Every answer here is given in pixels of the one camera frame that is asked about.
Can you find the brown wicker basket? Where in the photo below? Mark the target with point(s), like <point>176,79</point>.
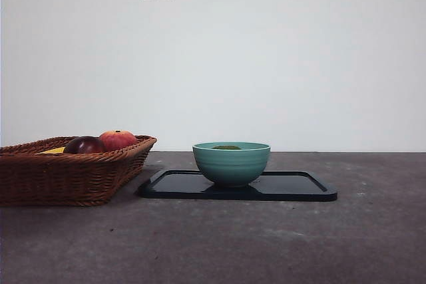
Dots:
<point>66,177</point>

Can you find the yellow banana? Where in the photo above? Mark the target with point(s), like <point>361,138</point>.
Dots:
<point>53,151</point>

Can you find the teal ribbed bowl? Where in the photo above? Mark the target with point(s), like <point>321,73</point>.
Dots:
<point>231,167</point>

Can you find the dark rectangular tray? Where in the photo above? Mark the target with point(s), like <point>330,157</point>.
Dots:
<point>293,186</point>

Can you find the green avocado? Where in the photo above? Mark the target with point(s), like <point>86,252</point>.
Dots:
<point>226,147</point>

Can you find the red yellow apple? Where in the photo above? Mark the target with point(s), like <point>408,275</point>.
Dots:
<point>118,140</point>

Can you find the dark purple plum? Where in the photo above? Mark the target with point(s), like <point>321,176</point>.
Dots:
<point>85,145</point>

